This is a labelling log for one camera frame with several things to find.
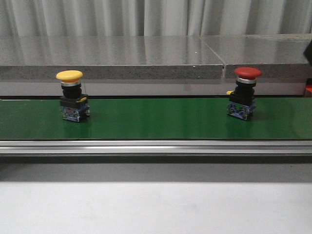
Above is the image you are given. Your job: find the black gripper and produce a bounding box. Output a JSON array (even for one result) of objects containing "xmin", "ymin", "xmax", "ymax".
[{"xmin": 303, "ymin": 42, "xmax": 312, "ymax": 62}]

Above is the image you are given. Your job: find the red mushroom push button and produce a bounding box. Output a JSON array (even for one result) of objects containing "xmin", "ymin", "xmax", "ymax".
[{"xmin": 227, "ymin": 67, "xmax": 262, "ymax": 120}]

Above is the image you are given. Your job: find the yellow mushroom push button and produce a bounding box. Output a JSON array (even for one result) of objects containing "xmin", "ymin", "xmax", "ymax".
[{"xmin": 56, "ymin": 70, "xmax": 90, "ymax": 122}]

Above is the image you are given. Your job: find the grey granite slab right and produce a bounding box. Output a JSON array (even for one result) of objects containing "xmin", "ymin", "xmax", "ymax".
[{"xmin": 201, "ymin": 34, "xmax": 312, "ymax": 83}]

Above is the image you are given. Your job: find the grey granite slab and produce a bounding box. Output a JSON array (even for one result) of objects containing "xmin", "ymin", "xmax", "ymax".
[
  {"xmin": 0, "ymin": 36, "xmax": 223, "ymax": 81},
  {"xmin": 201, "ymin": 34, "xmax": 312, "ymax": 83}
]

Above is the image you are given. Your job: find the red plastic tray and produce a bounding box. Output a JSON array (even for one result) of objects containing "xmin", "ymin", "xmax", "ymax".
[{"xmin": 304, "ymin": 84, "xmax": 312, "ymax": 98}]

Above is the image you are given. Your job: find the green conveyor belt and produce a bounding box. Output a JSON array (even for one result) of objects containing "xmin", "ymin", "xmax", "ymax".
[{"xmin": 0, "ymin": 97, "xmax": 312, "ymax": 140}]

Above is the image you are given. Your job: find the grey granite slab left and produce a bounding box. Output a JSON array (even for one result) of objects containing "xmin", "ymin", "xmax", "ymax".
[{"xmin": 0, "ymin": 36, "xmax": 223, "ymax": 81}]

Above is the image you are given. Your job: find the grey curtain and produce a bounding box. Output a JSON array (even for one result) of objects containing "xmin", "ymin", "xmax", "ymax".
[{"xmin": 0, "ymin": 0, "xmax": 312, "ymax": 37}]

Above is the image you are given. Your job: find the aluminium conveyor frame rail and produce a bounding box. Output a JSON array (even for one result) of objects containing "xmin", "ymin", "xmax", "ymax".
[{"xmin": 0, "ymin": 140, "xmax": 312, "ymax": 156}]

